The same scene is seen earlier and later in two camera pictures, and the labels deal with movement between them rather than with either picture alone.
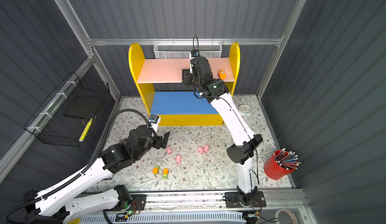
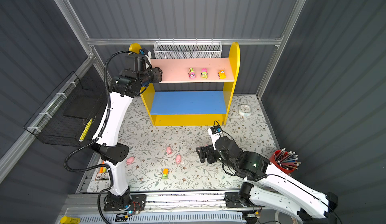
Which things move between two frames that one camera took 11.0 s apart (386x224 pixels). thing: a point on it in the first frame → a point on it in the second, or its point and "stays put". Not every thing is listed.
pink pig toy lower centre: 178,159 stays put
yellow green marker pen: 86,129 stays put
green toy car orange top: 165,174 stays put
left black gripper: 158,144 → 156,75
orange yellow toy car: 221,74 stays put
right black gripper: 185,77 → 208,149
